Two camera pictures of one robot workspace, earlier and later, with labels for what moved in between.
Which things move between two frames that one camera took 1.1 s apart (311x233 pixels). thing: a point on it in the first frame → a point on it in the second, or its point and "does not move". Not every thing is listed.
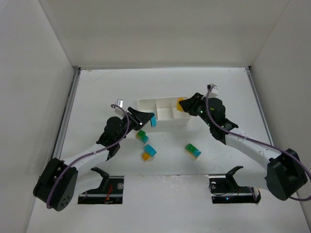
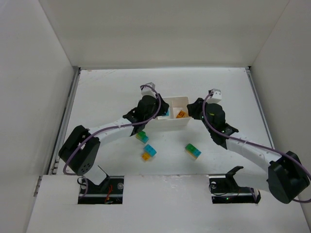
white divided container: x=165 y=110 does not move
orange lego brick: x=146 y=156 does not move
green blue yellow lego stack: x=194 y=152 does not move
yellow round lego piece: x=179 y=107 → x=181 y=114
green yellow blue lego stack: x=141 y=136 does not move
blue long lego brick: x=153 y=122 → x=167 y=113
